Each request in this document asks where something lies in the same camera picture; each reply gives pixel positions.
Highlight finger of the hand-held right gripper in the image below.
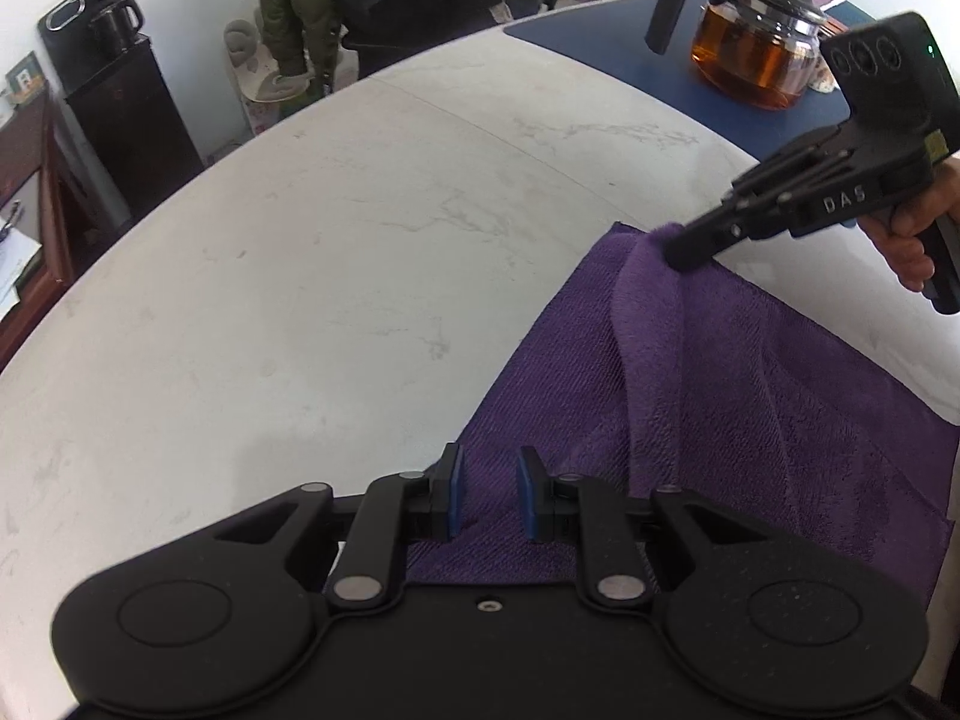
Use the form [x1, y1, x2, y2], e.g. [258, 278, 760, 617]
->
[664, 126, 865, 272]

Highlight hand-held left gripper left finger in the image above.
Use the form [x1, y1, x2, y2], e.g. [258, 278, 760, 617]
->
[214, 442, 467, 610]

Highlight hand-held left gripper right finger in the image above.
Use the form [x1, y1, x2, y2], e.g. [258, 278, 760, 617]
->
[517, 446, 751, 607]

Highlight purple towel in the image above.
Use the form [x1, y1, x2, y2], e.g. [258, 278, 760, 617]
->
[409, 221, 957, 608]

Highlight person's right hand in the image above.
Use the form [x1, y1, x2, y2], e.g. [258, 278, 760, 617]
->
[859, 157, 960, 292]

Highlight glass teapot with tea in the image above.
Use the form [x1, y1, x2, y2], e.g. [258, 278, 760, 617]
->
[644, 0, 835, 113]

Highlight blue desk mat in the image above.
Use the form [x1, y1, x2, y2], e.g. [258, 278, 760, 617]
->
[501, 0, 880, 164]

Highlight beige plush cushion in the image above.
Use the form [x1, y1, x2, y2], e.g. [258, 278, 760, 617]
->
[223, 18, 317, 104]

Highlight green puffer jacket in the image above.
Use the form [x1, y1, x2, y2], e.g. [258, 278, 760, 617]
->
[253, 0, 340, 81]

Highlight black water dispenser cabinet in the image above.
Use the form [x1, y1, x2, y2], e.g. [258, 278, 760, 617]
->
[37, 0, 205, 220]

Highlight pile of white papers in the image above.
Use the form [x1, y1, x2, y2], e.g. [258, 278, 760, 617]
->
[0, 223, 44, 317]

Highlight dark wooden desk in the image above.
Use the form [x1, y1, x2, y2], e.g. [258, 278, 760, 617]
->
[0, 81, 100, 377]

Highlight black kettle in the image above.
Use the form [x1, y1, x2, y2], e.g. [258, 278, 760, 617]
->
[90, 0, 145, 55]

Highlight small picture frame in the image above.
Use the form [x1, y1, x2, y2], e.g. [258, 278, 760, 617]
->
[5, 51, 44, 104]

